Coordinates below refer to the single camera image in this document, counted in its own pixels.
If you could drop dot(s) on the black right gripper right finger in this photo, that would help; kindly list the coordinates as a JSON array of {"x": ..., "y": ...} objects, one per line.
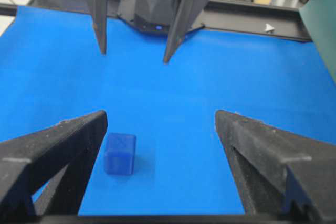
[{"x": 276, "y": 171}]

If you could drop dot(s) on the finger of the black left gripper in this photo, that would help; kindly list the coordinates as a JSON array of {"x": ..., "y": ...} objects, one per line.
[
  {"x": 98, "y": 12},
  {"x": 186, "y": 14}
]

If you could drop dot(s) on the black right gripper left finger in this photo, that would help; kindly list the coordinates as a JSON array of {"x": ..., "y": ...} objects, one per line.
[{"x": 44, "y": 175}]

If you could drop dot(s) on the blue block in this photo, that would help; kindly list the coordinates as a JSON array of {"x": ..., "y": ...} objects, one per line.
[{"x": 119, "y": 154}]

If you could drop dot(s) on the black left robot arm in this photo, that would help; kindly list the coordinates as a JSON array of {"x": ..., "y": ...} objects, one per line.
[{"x": 151, "y": 16}]

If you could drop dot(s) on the blue table mat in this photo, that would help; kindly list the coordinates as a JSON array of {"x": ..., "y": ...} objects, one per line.
[{"x": 52, "y": 70}]

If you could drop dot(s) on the green backdrop sheet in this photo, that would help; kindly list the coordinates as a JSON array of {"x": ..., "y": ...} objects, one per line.
[{"x": 318, "y": 17}]

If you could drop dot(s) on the black aluminium frame rail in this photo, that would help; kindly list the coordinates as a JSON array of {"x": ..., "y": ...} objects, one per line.
[{"x": 283, "y": 23}]

